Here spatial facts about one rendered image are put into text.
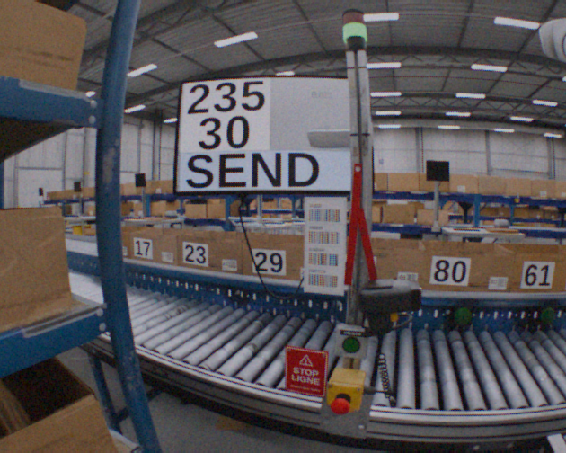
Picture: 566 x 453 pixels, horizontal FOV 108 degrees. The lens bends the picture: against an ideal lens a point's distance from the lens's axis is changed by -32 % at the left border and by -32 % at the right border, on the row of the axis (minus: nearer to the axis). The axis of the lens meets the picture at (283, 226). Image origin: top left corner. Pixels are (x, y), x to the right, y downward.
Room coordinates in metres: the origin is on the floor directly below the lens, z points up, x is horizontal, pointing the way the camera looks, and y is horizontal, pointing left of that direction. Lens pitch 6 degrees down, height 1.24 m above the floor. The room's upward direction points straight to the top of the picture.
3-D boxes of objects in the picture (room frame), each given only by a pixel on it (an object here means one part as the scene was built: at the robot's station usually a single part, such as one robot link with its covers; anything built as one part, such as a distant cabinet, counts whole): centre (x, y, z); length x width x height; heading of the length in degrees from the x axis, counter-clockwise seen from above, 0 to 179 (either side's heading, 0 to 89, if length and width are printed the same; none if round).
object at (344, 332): (0.55, -0.14, 0.95); 0.07 x 0.03 x 0.07; 69
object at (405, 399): (0.78, -0.39, 0.72); 0.52 x 0.05 x 0.05; 159
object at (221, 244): (1.55, 0.31, 0.97); 0.39 x 0.29 x 0.17; 68
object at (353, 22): (0.59, -0.16, 1.62); 0.05 x 0.05 x 0.06
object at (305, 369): (0.58, -0.08, 0.85); 0.16 x 0.01 x 0.13; 69
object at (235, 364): (0.97, 0.09, 0.73); 0.52 x 0.05 x 0.05; 159
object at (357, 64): (0.58, -0.15, 1.11); 0.12 x 0.05 x 0.88; 69
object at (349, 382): (0.51, -0.17, 0.84); 0.15 x 0.09 x 0.07; 69
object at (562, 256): (0.98, -1.15, 0.96); 0.39 x 0.29 x 0.17; 69
